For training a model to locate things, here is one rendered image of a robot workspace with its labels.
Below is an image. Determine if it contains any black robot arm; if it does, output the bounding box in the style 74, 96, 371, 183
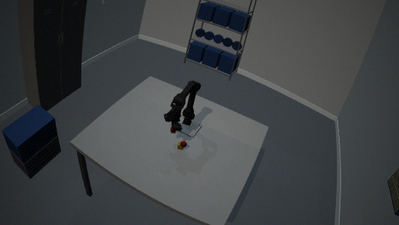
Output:
164, 81, 201, 126

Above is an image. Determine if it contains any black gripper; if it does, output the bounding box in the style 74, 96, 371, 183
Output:
171, 114, 182, 131

